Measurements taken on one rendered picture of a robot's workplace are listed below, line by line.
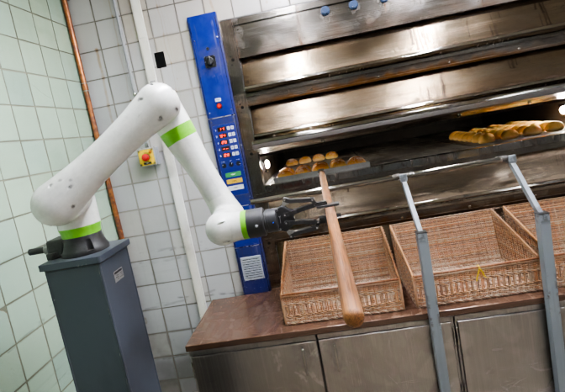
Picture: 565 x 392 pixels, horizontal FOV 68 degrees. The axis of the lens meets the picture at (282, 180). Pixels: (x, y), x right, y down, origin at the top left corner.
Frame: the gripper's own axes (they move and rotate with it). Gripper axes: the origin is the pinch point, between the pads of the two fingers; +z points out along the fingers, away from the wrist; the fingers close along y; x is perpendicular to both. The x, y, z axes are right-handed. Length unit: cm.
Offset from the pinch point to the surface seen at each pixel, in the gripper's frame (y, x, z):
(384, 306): 58, -52, 18
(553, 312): 66, -40, 84
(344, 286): -1, 65, -1
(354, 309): -1, 74, 0
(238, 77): -59, -102, -35
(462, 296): 58, -51, 52
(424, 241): 28, -41, 37
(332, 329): 63, -47, -7
